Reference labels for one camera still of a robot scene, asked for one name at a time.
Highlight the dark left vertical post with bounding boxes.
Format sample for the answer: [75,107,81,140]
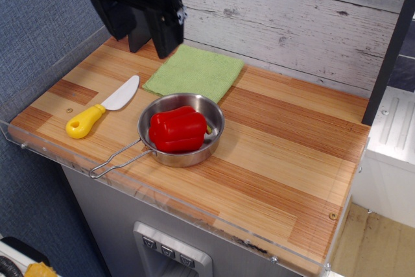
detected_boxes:
[128,8,152,53]

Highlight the dark vertical post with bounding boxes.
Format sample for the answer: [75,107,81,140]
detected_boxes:
[128,8,152,53]
[361,0,414,126]

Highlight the yellow object bottom left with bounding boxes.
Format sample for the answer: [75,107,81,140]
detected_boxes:
[23,262,58,277]

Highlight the stainless steel pot with handle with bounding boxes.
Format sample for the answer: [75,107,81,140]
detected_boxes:
[88,93,225,179]

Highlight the yellow-handled toy knife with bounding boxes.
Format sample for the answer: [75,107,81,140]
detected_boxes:
[65,75,140,139]

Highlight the red toy bell pepper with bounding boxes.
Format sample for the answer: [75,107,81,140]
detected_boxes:
[148,106,208,153]

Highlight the grey cabinet with dispenser panel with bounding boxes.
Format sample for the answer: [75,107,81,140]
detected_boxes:
[64,167,296,276]

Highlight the clear acrylic guard rail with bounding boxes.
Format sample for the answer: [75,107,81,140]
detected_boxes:
[0,10,372,274]

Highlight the white ribbed appliance at right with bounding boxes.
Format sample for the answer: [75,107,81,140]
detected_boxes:
[351,87,414,227]

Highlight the dark right vertical post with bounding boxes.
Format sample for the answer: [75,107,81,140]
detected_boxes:
[361,0,414,126]

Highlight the green folded cloth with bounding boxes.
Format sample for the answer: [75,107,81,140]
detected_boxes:
[143,45,244,103]

